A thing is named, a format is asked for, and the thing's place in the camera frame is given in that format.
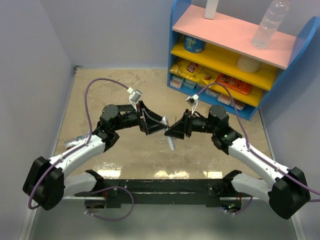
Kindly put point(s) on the small white box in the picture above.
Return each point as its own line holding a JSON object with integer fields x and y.
{"x": 176, "y": 81}
{"x": 237, "y": 104}
{"x": 224, "y": 99}
{"x": 212, "y": 93}
{"x": 189, "y": 84}

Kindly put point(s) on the white remote control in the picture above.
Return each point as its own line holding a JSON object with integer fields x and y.
{"x": 170, "y": 140}

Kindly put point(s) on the red snack packet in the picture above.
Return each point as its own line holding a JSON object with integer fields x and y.
{"x": 70, "y": 143}

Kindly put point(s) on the small white box leftmost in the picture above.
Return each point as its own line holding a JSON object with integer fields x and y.
{"x": 176, "y": 81}

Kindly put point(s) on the blue shelf unit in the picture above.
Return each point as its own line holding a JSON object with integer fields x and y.
{"x": 226, "y": 39}

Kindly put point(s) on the white bottle on shelf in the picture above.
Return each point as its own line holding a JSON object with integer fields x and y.
{"x": 211, "y": 9}

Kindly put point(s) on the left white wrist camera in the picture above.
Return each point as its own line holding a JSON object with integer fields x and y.
{"x": 134, "y": 96}

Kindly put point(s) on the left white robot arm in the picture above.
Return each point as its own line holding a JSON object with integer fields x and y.
{"x": 45, "y": 183}

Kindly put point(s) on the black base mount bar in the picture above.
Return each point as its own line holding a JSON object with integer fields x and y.
{"x": 206, "y": 192}

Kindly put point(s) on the yellow Lays chips bag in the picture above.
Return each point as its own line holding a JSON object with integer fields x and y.
{"x": 194, "y": 72}

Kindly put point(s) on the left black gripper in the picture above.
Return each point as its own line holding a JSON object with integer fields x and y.
{"x": 152, "y": 122}

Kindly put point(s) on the blue snack can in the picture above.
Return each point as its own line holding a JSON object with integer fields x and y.
{"x": 193, "y": 45}

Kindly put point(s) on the white paper roll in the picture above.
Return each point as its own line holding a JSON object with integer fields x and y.
{"x": 248, "y": 64}

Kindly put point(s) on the clear plastic water bottle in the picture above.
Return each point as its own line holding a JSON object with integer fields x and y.
{"x": 272, "y": 19}

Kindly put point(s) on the orange snack box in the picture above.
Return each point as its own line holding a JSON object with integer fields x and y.
{"x": 234, "y": 84}

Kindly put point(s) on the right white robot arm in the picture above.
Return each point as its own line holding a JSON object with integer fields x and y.
{"x": 283, "y": 188}

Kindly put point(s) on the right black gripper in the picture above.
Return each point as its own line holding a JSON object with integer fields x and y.
{"x": 183, "y": 126}

